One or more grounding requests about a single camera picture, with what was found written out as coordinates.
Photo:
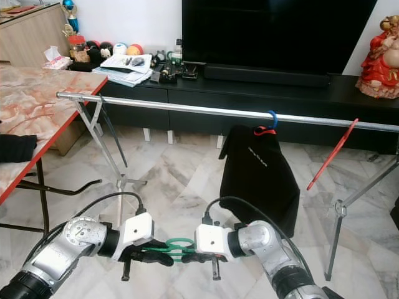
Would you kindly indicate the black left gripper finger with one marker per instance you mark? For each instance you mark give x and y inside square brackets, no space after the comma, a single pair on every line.
[156,249]
[156,261]

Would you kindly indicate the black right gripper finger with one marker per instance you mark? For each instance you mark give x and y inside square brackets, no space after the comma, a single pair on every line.
[188,259]
[187,251]

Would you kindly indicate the green plastic hanger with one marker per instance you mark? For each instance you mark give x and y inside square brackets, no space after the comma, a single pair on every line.
[174,248]

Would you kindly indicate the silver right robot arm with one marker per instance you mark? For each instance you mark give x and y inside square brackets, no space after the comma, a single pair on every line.
[280,261]

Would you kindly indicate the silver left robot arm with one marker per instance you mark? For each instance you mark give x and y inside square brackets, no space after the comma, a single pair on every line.
[62,261]

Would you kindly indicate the blue plastic hanger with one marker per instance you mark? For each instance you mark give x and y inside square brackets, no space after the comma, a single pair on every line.
[272,117]

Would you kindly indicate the red plastic hanger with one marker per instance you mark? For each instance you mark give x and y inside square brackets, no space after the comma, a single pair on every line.
[331,156]

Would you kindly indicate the black shirt with white print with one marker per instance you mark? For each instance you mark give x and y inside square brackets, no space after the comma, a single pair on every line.
[262,180]

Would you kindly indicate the silver metal clothes rack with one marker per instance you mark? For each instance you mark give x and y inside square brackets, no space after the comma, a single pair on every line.
[181,107]

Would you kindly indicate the black jacket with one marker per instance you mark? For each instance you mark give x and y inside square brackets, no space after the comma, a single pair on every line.
[15,148]

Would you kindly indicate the black TV console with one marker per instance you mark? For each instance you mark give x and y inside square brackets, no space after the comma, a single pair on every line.
[249,99]

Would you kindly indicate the black tape dispenser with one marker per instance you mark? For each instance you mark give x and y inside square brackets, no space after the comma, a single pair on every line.
[167,75]

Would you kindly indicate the black desk tray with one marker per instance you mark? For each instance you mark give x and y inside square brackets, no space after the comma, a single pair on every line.
[191,70]

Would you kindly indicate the marble top folding table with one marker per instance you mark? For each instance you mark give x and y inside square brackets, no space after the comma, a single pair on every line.
[31,99]

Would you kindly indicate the stack of white papers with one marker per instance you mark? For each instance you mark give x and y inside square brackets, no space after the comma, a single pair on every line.
[121,68]

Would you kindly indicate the black soundbar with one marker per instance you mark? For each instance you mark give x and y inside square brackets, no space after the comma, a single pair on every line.
[262,75]

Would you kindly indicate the orange ball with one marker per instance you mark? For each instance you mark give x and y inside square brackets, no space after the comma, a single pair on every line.
[134,50]

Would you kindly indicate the white teal ball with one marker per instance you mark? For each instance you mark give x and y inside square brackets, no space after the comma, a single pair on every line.
[120,48]

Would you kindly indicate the tissue pack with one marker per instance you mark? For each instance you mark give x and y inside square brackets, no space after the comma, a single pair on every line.
[57,59]

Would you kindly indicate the jar with red lid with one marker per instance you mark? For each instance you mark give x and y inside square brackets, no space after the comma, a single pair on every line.
[76,47]

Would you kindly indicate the black flat television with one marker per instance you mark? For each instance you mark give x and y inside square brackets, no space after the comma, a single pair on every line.
[274,31]

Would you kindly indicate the light wooden cabinet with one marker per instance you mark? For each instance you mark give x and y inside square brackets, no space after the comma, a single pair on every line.
[25,34]

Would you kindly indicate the blue trophy ornament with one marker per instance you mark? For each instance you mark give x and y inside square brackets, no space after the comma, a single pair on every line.
[70,15]

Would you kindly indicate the red laughing Buddha statue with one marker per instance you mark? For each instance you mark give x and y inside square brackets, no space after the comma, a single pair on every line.
[380,62]

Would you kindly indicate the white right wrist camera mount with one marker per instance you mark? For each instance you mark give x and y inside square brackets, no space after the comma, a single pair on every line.
[211,240]

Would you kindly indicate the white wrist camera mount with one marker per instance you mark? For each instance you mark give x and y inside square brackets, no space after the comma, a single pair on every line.
[137,229]
[211,240]

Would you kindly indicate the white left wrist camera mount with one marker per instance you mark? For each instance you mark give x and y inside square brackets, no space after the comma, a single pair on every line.
[137,229]

